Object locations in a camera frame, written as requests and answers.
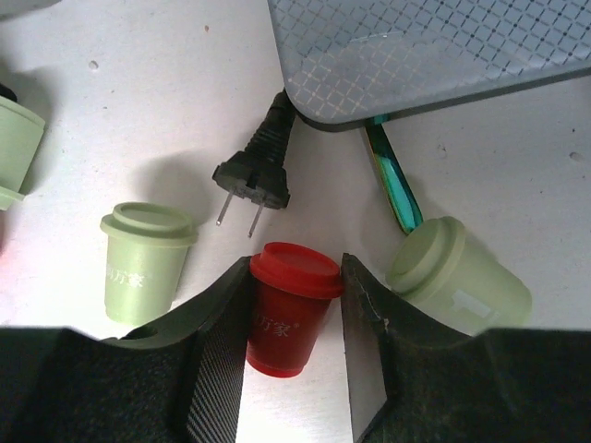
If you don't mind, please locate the black power plug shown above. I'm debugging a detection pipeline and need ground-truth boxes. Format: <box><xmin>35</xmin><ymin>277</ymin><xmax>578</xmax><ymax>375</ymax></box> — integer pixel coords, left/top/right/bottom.
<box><xmin>212</xmin><ymin>90</ymin><xmax>296</xmax><ymax>235</ymax></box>

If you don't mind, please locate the green coffee capsule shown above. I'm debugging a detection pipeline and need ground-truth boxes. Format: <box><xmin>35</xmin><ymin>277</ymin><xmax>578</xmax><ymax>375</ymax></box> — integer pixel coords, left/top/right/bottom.
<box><xmin>0</xmin><ymin>97</ymin><xmax>45</xmax><ymax>211</ymax></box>
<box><xmin>101</xmin><ymin>202</ymin><xmax>198</xmax><ymax>326</ymax></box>
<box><xmin>386</xmin><ymin>216</ymin><xmax>532</xmax><ymax>335</ymax></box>

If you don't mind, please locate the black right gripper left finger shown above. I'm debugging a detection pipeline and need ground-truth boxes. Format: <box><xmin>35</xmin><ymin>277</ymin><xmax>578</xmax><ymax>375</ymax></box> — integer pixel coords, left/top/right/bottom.
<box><xmin>1</xmin><ymin>257</ymin><xmax>252</xmax><ymax>442</ymax></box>

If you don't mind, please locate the red coffee capsule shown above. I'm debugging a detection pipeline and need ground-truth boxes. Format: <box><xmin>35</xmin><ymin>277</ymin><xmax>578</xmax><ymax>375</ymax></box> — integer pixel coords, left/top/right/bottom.
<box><xmin>247</xmin><ymin>242</ymin><xmax>344</xmax><ymax>378</ymax></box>

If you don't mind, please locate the teal handled utensil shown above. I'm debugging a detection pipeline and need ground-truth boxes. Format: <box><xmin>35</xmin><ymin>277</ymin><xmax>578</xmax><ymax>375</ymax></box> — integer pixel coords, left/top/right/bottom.
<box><xmin>365</xmin><ymin>116</ymin><xmax>423</xmax><ymax>235</ymax></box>

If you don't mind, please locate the grey induction cooker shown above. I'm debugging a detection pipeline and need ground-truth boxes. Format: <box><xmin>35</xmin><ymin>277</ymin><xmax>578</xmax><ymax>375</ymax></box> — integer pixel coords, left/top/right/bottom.
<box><xmin>268</xmin><ymin>0</ymin><xmax>590</xmax><ymax>131</ymax></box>

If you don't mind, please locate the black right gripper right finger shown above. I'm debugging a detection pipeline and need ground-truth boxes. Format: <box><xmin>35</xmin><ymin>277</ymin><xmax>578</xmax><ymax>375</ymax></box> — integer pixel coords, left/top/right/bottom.
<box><xmin>341</xmin><ymin>254</ymin><xmax>590</xmax><ymax>442</ymax></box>

